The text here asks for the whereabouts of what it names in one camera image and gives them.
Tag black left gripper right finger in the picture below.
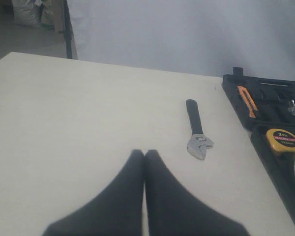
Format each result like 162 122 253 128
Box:
145 150 249 236

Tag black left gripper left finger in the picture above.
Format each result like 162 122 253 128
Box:
44 149 144 236

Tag adjustable wrench black handle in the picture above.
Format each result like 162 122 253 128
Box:
185 99 214 160

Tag black plastic tool case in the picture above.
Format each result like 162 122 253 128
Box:
222 67 295 225

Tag yellow tape measure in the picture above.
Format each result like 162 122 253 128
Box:
265 128 295 156

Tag orange utility knife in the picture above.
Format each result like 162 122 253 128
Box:
237 86 259 118

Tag black metal stand pole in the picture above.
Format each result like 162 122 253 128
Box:
63 0 73 59

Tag bags in background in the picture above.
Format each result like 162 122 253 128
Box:
12 0 64 33

